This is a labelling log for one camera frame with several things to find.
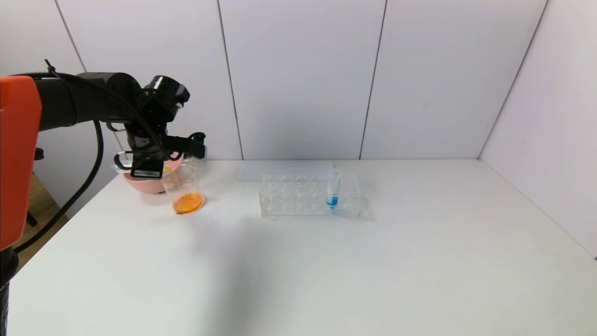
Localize test tube with yellow pigment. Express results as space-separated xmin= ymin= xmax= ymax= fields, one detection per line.
xmin=161 ymin=158 xmax=202 ymax=176

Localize flat white slab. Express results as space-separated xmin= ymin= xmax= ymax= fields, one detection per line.
xmin=238 ymin=161 xmax=336 ymax=182

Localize pink plastic bowl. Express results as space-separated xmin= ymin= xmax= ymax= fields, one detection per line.
xmin=112 ymin=156 xmax=185 ymax=195

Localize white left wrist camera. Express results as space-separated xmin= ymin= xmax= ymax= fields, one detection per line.
xmin=187 ymin=139 xmax=207 ymax=160

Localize test tube with blue pigment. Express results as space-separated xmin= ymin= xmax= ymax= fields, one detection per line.
xmin=326 ymin=171 xmax=340 ymax=210

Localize clear acrylic test tube rack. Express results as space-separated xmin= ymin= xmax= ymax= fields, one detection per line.
xmin=260 ymin=171 xmax=362 ymax=219

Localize clear glass beaker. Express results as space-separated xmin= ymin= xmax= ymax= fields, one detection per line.
xmin=160 ymin=159 xmax=206 ymax=215

